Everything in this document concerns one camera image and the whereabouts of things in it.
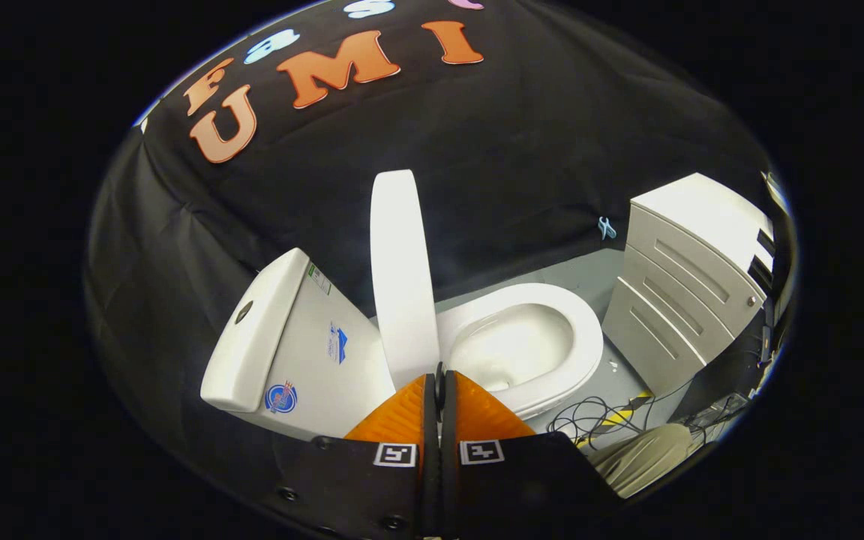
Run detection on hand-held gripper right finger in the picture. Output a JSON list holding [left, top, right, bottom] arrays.
[[441, 370, 624, 539]]

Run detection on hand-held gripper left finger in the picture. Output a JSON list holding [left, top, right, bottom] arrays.
[[274, 373, 440, 540]]

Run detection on white toilet lid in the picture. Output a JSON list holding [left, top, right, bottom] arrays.
[[370, 169, 449, 421]]

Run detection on white toilet tank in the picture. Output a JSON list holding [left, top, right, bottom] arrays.
[[199, 247, 397, 442]]

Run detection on yellow floor strip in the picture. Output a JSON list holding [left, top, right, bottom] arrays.
[[578, 394, 654, 447]]

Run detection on person's leg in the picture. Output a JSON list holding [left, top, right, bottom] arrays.
[[589, 422, 697, 500]]

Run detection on white drawer cabinet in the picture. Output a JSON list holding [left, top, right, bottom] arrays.
[[601, 172, 776, 397]]

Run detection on black backdrop cloth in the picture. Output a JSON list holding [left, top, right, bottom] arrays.
[[87, 0, 778, 518]]

